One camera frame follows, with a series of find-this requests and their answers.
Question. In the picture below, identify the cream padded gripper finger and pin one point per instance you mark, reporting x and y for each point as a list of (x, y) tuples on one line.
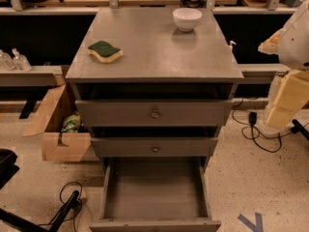
[(288, 93), (270, 46)]

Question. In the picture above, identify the green and yellow sponge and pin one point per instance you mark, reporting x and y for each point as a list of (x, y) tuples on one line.
[(104, 51)]

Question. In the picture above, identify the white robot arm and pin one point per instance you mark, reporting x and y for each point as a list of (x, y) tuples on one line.
[(293, 49)]

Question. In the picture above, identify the grey top drawer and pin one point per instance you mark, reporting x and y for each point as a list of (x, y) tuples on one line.
[(153, 113)]

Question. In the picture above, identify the grey wooden drawer cabinet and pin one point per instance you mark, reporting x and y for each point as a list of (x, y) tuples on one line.
[(160, 63)]

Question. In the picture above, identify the grey open bottom drawer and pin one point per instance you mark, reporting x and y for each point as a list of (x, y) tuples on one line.
[(155, 195)]

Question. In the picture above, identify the grey middle drawer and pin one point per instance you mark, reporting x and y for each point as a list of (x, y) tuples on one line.
[(154, 147)]

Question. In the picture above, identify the black stand leg right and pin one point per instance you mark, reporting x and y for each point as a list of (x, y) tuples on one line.
[(297, 127)]

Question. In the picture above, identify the small white pump bottle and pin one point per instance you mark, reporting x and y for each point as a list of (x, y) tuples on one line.
[(232, 45)]

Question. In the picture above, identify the white ceramic bowl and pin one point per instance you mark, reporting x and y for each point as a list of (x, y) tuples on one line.
[(186, 19)]

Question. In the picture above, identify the green snack bag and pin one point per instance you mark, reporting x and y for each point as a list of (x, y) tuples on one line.
[(71, 123)]

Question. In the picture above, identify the open cardboard box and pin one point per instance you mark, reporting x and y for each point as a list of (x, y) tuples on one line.
[(48, 120)]

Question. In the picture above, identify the clear sanitizer bottle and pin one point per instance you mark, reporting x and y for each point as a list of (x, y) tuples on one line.
[(6, 61), (21, 61)]

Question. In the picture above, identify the black stand base left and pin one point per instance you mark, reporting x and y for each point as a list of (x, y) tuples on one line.
[(13, 194)]

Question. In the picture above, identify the black power adapter with cable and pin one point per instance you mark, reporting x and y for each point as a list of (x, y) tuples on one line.
[(251, 132)]

